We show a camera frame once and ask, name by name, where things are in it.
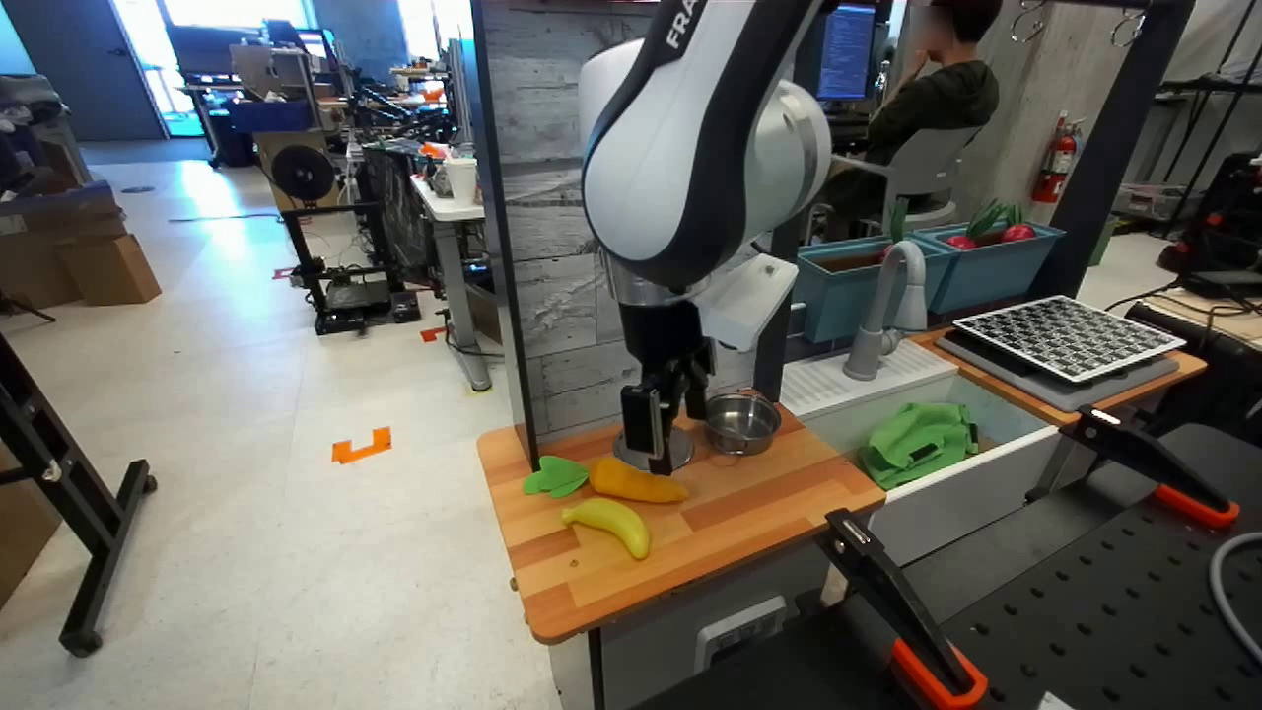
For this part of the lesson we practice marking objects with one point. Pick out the white toy sink unit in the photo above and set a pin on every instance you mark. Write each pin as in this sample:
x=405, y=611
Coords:
x=972, y=495

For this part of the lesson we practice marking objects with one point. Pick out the grey office chair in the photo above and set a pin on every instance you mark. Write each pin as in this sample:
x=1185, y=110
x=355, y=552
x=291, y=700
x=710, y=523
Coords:
x=920, y=165

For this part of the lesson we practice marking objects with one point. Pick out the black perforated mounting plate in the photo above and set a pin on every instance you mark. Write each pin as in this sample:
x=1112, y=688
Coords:
x=1119, y=617

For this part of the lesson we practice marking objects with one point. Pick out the person in dark sweater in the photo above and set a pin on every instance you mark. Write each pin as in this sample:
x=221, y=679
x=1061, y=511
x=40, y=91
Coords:
x=939, y=91

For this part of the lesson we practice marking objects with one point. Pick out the black stand leg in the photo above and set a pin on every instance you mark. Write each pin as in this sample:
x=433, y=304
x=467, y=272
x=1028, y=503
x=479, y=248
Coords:
x=82, y=516

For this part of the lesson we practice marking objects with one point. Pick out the teal planter box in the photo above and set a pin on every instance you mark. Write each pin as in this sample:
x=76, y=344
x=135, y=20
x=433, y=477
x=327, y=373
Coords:
x=993, y=272
x=831, y=298

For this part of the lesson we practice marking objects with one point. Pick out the white drawer cabinet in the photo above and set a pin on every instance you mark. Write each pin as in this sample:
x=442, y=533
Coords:
x=694, y=634

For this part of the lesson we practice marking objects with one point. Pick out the grey toy faucet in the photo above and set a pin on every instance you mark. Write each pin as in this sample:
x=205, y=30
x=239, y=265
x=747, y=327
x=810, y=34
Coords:
x=885, y=310

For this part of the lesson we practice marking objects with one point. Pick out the grey wood backsplash panel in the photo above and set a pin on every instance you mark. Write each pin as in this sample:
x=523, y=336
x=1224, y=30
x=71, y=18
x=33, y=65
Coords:
x=557, y=289

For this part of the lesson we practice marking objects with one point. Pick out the wooden side counter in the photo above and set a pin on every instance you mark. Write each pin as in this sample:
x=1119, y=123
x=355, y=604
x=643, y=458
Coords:
x=1119, y=392

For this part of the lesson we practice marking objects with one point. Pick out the yellow banana plushie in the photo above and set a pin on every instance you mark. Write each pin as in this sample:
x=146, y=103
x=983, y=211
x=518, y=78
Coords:
x=615, y=523

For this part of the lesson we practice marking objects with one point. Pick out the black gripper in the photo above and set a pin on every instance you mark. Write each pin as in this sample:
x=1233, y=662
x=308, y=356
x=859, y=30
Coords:
x=665, y=344

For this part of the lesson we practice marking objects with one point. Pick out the large cardboard box stack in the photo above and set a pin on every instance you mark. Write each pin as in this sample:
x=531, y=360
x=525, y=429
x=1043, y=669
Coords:
x=82, y=250

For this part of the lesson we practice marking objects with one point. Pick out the red radish plushie green leaves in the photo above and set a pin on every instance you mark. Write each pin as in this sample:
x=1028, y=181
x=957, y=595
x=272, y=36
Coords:
x=965, y=244
x=1014, y=229

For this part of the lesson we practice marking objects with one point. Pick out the black white calibration board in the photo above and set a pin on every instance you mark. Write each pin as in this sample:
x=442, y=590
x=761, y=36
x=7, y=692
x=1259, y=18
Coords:
x=1068, y=336

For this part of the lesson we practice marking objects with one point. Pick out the black filament spool stand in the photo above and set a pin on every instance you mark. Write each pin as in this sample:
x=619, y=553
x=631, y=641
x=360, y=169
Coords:
x=304, y=172

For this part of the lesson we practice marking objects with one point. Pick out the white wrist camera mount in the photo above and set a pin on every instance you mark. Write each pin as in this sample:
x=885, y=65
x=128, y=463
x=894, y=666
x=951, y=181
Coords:
x=747, y=302

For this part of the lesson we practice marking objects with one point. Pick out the green plastic object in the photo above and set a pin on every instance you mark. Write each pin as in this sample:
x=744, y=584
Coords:
x=920, y=441

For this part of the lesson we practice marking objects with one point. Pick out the wooden butcher block counter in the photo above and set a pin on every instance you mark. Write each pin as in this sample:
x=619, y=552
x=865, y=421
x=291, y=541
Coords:
x=710, y=528

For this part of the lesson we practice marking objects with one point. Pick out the orange carrot plushie green leaves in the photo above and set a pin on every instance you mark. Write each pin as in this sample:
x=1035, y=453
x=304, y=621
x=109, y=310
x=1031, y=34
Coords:
x=636, y=483

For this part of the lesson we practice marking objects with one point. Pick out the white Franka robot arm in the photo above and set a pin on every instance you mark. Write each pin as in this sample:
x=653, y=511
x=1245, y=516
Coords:
x=655, y=172

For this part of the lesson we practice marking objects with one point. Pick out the red fire extinguisher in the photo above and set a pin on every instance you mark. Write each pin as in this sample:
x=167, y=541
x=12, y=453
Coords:
x=1054, y=158

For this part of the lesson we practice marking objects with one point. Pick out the white desk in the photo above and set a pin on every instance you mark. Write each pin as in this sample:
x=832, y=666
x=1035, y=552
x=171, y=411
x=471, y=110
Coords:
x=447, y=218

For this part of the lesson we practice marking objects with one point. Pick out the blue computer monitor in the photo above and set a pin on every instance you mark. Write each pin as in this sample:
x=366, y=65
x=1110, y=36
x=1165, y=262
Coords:
x=848, y=55

